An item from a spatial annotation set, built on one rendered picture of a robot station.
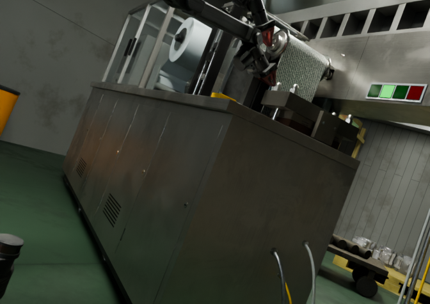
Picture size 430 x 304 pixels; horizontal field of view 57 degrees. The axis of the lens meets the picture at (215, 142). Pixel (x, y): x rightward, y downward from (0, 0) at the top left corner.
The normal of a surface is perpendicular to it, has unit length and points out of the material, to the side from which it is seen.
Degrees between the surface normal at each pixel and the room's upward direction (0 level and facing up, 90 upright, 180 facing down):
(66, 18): 90
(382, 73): 90
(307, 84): 90
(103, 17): 90
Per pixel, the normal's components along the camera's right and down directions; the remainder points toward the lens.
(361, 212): -0.56, -0.23
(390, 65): -0.81, -0.33
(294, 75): 0.45, 0.16
